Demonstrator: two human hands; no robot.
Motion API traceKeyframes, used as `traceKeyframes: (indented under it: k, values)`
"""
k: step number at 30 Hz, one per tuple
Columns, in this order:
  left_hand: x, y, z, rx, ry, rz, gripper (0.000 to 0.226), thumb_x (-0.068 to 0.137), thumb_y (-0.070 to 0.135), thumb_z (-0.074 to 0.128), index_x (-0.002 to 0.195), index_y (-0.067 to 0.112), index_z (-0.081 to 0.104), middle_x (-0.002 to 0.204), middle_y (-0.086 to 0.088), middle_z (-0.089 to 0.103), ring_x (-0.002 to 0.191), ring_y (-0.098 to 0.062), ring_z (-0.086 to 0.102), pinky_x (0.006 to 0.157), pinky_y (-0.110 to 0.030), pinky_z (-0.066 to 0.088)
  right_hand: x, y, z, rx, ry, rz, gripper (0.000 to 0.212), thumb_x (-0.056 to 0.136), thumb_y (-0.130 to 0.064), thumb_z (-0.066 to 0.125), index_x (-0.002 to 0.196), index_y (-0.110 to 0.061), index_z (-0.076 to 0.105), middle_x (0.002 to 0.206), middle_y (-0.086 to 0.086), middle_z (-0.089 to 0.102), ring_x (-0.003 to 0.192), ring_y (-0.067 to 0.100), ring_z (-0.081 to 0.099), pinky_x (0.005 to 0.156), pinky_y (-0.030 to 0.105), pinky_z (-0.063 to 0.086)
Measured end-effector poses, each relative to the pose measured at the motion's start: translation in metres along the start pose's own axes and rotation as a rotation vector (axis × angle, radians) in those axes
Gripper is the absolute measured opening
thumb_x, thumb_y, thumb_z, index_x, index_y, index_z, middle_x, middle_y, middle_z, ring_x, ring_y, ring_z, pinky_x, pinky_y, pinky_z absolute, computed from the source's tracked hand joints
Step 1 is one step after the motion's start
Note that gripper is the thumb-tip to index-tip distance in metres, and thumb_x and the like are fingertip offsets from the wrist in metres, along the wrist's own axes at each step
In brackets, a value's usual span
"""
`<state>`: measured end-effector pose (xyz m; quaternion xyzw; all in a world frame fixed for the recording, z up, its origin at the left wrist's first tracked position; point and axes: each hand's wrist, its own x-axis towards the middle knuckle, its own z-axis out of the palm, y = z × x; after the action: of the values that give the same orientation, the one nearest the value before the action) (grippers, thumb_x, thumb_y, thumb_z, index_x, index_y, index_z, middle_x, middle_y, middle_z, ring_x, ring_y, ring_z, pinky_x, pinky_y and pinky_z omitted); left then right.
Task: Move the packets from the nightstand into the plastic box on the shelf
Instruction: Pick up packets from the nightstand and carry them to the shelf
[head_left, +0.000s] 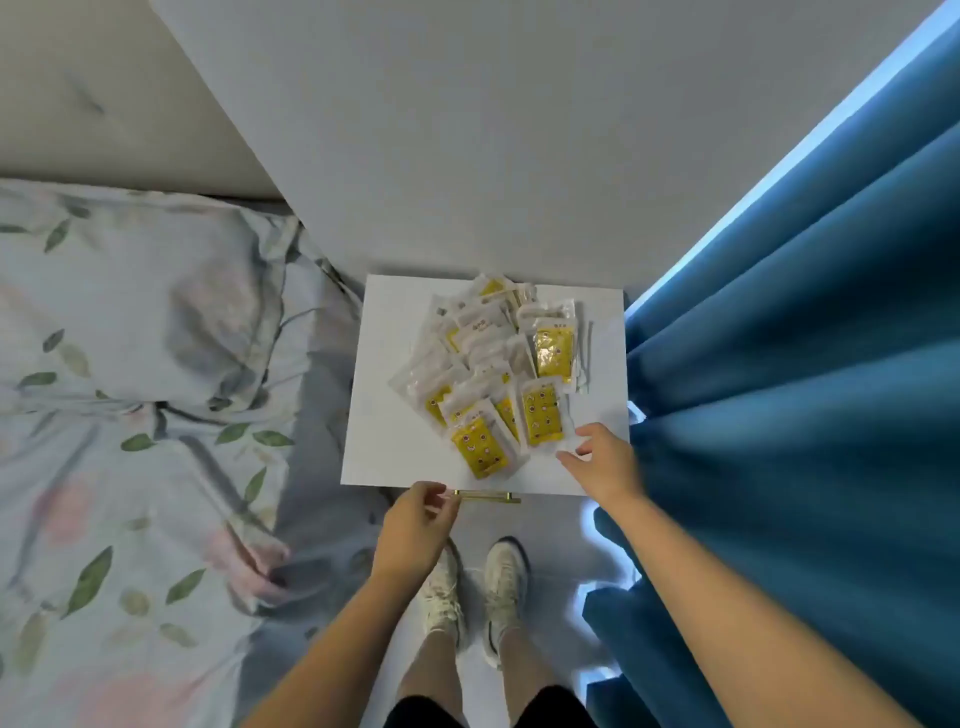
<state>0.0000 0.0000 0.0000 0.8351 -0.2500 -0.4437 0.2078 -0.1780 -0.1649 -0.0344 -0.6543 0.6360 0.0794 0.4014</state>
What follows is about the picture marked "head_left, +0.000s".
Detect person's left hand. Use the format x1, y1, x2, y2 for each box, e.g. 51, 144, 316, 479
371, 480, 463, 594

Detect person's right hand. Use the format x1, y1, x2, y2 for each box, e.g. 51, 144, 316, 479
555, 422, 647, 514

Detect pile of yellow sachet packets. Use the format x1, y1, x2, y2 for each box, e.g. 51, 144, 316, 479
387, 272, 594, 481

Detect person's left forearm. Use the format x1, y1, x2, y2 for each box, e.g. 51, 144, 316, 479
241, 569, 425, 728

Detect person's right forearm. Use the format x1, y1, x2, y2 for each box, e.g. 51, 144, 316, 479
608, 487, 922, 728

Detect white bedside table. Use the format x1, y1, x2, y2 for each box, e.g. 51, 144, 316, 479
340, 274, 631, 498

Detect person's right white shoe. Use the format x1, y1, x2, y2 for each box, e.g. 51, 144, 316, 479
479, 536, 531, 669

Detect person's left leg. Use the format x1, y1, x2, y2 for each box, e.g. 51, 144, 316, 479
395, 628, 465, 706

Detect person's leg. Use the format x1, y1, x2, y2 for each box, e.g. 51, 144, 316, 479
395, 628, 465, 706
494, 626, 560, 703

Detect person's right leg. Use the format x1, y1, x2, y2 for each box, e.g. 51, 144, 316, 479
494, 626, 560, 703

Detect blue curtain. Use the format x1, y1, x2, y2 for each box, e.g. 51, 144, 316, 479
583, 18, 960, 728

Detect black shorts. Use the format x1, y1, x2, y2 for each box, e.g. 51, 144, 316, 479
383, 684, 598, 728

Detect floral bed sheet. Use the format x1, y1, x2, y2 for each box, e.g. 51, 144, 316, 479
0, 284, 395, 728

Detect floral pillow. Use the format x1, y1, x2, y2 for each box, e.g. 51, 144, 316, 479
0, 177, 365, 421

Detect beige padded headboard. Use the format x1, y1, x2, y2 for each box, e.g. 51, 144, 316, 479
0, 0, 283, 200

